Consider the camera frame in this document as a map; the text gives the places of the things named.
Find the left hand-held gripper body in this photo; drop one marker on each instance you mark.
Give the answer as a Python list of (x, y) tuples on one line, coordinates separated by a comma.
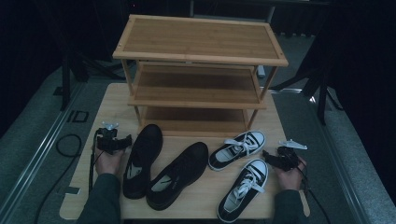
[(107, 140)]

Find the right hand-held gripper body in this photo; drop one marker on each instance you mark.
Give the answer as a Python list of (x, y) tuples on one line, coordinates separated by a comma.
[(288, 158)]

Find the black leather shoe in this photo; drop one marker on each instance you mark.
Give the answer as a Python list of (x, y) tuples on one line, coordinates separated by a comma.
[(180, 174), (144, 155)]

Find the black and white sneaker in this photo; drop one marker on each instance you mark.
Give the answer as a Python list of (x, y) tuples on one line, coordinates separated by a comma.
[(238, 149), (246, 189)]

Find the wooden three-tier shoe rack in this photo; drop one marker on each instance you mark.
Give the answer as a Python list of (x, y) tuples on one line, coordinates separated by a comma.
[(199, 39)]

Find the person's right hand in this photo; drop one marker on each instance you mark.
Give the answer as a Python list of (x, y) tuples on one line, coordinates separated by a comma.
[(289, 179)]

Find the person's left hand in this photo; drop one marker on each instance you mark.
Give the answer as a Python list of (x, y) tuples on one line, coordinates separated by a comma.
[(109, 163)]

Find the black floor tape marking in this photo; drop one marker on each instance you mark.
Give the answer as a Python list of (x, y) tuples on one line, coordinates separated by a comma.
[(77, 116)]

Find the black metal stand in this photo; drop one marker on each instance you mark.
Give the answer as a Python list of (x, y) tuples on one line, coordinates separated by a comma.
[(322, 99), (65, 84)]

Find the metal floor rail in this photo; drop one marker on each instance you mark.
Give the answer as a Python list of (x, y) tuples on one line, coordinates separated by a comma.
[(339, 161), (37, 149)]

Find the white post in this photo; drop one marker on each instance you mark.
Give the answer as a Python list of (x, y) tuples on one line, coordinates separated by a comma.
[(261, 71)]

